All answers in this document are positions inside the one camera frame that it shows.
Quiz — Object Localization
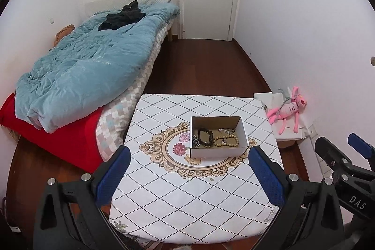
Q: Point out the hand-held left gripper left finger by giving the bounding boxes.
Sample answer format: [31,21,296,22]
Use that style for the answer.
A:
[33,145,131,250]

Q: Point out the cardboard box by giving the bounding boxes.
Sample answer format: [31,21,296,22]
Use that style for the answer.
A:
[190,116,250,159]

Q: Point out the brown pillow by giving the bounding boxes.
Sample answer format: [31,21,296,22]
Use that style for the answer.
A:
[53,24,74,47]

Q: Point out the black clothes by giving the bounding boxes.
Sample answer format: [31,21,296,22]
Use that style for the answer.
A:
[98,0,147,31]

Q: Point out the light blue quilt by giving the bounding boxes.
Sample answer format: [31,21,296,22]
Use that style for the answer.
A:
[15,2,180,133]

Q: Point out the pink plush toy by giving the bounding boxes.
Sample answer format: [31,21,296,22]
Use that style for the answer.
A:
[266,86,307,135]

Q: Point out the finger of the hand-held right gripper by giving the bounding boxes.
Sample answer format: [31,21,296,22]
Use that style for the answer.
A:
[348,133,375,171]
[315,137,352,180]

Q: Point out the white paper bag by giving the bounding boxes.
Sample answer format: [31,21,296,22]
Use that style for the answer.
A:
[253,90,318,142]

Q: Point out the dark bangle bracelet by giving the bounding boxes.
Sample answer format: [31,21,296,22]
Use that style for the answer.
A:
[196,127,214,148]

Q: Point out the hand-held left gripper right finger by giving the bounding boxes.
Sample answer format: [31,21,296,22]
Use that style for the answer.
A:
[248,145,345,250]

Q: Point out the white patterned tablecloth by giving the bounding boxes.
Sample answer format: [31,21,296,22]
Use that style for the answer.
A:
[109,94,284,245]

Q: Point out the bed with checkered mattress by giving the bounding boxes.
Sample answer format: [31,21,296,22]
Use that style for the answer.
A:
[95,0,176,163]

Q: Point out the red blanket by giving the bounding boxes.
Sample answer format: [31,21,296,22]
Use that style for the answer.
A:
[0,93,104,174]

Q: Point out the wooden bead bracelet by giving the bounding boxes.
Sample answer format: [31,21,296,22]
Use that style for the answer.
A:
[213,134,240,149]

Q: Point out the white power strip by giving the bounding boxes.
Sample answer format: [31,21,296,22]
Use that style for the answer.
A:
[302,124,334,180]

